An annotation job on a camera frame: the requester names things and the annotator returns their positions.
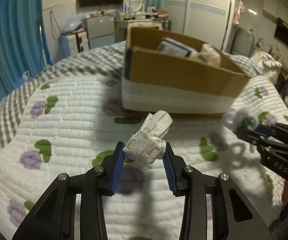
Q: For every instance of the small grey refrigerator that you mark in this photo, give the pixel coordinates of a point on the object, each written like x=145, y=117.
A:
x=100, y=30

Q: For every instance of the white cloth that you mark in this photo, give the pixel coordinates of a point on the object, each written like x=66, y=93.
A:
x=207, y=55

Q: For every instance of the open cardboard box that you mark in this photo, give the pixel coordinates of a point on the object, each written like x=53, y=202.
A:
x=153, y=80

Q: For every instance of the white sock bundle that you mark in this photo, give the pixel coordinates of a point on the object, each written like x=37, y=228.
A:
x=147, y=144

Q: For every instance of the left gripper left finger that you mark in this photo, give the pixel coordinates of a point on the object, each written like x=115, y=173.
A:
x=53, y=215

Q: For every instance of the teal window curtain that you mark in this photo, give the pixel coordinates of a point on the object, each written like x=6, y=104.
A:
x=23, y=47

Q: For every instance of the white louvered wardrobe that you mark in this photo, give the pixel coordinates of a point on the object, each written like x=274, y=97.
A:
x=207, y=20

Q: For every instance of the white storage box stack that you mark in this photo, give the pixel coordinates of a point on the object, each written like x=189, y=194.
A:
x=75, y=43

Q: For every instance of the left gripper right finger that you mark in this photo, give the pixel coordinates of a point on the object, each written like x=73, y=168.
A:
x=233, y=215

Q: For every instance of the white dressing table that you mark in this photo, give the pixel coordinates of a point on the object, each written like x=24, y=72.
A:
x=122, y=27

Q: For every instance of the grey checkered blanket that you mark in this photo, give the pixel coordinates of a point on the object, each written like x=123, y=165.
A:
x=106, y=61

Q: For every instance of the white floral quilt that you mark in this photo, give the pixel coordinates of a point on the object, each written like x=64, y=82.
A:
x=72, y=123

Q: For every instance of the floral tissue pack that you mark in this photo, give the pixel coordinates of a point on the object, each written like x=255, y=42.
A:
x=172, y=47

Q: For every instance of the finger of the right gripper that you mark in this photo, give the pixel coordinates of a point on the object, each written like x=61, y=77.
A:
x=265, y=129
x=249, y=135

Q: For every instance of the white bag pile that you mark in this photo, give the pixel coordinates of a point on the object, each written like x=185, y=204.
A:
x=267, y=66

